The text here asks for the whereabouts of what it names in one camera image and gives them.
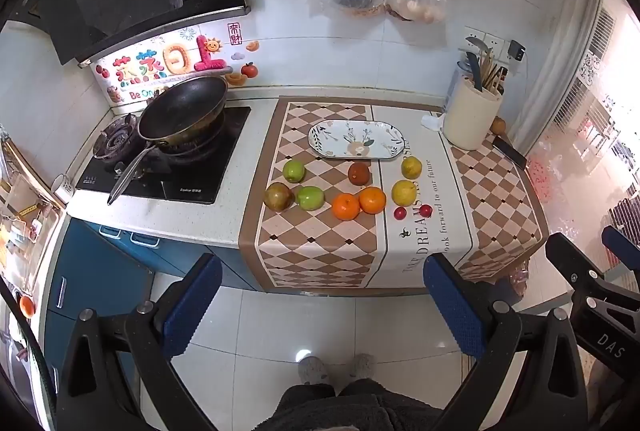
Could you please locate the cluttered side shelf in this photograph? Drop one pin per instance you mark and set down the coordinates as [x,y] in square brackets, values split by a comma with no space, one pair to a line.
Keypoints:
[22,211]

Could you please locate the brown round object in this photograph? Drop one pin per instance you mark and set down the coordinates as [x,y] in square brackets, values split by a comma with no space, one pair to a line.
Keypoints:
[498,125]

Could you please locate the metal spatula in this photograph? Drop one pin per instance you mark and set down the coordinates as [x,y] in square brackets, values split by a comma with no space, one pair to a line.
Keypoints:
[477,45]

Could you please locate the beige utensil holder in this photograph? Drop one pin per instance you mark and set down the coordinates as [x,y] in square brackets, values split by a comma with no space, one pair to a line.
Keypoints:
[470,118]

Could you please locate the yellow citrus fruit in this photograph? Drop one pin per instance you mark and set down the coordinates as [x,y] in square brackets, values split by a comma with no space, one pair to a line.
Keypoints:
[405,192]
[411,167]

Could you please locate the black charger plug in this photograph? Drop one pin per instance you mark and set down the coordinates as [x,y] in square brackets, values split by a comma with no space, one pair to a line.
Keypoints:
[516,50]

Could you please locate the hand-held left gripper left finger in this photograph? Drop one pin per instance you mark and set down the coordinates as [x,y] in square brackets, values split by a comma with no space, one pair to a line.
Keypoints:
[192,306]

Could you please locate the green apple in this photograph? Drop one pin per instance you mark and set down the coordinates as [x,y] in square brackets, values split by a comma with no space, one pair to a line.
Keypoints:
[294,171]
[310,198]

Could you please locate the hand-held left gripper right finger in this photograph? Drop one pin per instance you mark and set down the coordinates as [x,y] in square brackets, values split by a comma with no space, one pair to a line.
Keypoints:
[452,306]

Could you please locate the bright orange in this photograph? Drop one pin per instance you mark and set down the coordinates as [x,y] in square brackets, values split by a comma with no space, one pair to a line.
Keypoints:
[372,200]
[346,206]

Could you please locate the brownish green round fruit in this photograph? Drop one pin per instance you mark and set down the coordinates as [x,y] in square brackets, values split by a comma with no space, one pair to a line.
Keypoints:
[278,196]

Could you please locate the bundle of wooden chopsticks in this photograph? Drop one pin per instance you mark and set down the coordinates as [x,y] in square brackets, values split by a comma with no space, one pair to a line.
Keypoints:
[492,73]

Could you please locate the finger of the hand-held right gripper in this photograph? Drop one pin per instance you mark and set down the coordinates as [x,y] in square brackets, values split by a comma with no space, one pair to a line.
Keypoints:
[575,261]
[622,246]

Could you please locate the red cherry tomato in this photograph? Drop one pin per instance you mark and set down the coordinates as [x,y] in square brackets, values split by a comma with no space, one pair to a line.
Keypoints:
[425,210]
[399,212]

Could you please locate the white wall outlet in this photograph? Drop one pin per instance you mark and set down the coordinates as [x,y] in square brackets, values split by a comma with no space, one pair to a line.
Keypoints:
[480,38]

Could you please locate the black glass gas stove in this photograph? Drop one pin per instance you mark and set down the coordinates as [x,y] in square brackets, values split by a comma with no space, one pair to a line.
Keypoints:
[200,176]

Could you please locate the colourful wall sticker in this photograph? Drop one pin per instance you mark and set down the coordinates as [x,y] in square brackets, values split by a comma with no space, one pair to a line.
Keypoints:
[175,61]

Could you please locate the white crumpled tissue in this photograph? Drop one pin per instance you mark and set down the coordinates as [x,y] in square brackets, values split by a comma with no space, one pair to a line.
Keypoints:
[431,122]

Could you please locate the person's dark trouser legs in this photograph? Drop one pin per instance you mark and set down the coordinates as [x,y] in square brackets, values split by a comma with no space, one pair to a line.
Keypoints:
[350,406]

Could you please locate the dark reddish orange fruit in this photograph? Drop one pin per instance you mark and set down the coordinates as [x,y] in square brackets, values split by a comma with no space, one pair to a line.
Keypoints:
[358,173]

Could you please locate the small orange round object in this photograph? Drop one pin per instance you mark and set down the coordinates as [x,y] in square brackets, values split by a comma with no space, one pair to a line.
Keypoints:
[26,306]

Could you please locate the black smartphone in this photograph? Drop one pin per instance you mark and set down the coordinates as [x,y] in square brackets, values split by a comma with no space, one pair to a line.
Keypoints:
[510,152]

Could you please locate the white cup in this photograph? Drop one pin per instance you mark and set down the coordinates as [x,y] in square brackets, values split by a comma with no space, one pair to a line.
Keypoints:
[64,188]

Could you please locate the grey fluffy slipper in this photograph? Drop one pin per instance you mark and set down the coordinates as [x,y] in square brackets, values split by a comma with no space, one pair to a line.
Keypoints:
[312,370]
[361,367]

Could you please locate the brown checkered table mat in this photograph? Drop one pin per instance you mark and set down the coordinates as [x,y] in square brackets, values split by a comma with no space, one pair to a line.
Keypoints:
[320,256]

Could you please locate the floral oval ceramic plate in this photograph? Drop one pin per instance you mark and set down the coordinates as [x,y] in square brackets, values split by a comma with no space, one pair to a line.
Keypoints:
[355,138]

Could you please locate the blue kitchen cabinet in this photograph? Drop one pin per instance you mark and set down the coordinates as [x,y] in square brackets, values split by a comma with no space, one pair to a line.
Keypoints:
[90,281]

